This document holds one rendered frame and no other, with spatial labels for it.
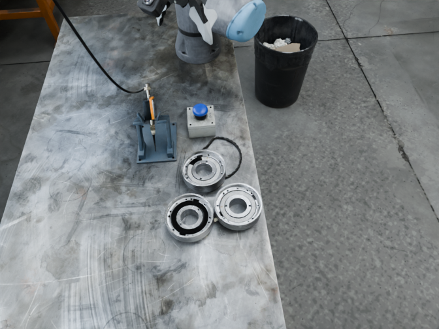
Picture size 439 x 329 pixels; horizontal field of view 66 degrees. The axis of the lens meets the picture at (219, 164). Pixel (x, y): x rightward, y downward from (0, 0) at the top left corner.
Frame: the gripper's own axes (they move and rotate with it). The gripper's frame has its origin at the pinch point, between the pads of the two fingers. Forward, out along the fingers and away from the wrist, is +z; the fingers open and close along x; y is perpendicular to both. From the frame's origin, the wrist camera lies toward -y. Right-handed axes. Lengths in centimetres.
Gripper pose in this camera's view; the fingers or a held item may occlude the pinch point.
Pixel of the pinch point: (183, 37)
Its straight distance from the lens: 85.0
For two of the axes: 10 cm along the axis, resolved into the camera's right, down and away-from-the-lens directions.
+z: 0.4, 5.7, 8.2
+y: 5.5, -7.0, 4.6
